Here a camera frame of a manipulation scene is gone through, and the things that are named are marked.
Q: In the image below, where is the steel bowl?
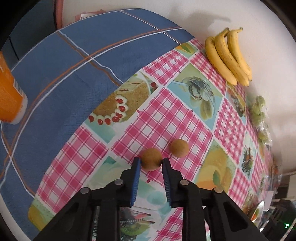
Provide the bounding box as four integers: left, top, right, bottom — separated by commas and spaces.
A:
250, 201, 265, 227

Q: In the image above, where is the blue plaid cloth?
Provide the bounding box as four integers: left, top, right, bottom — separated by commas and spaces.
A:
1, 8, 192, 240

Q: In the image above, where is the pink checkered fruit tablecloth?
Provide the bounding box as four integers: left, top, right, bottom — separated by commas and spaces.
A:
28, 39, 271, 230

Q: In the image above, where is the brown longan fruit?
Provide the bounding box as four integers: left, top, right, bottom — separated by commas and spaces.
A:
170, 139, 190, 158
140, 148, 163, 171

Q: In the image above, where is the clear tray of green fruits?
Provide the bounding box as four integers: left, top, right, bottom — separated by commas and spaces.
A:
248, 95, 273, 147

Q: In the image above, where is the banana bunch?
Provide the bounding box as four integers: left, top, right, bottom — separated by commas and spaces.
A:
205, 27, 252, 87

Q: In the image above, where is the orange carton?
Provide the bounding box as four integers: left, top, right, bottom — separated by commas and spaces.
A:
0, 52, 28, 125

